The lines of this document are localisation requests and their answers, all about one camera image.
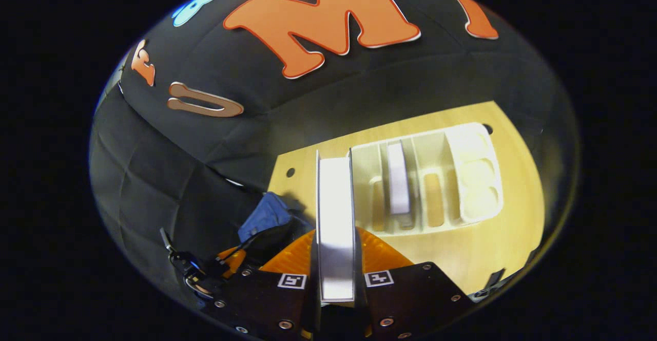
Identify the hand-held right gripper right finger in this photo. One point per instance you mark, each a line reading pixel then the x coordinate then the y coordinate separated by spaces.
pixel 405 300

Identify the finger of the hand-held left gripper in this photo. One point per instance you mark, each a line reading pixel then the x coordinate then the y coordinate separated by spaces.
pixel 233 261

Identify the blue fabric schoolbag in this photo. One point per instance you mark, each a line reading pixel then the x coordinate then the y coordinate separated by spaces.
pixel 267 210

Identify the white edged dark book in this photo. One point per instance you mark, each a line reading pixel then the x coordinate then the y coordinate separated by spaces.
pixel 336 218

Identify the white plastic bookshelf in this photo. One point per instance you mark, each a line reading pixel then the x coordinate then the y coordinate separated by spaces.
pixel 475 176

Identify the dark blue cover book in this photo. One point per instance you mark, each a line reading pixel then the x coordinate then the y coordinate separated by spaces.
pixel 398 182

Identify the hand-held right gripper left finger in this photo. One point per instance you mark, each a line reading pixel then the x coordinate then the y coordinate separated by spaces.
pixel 267 300

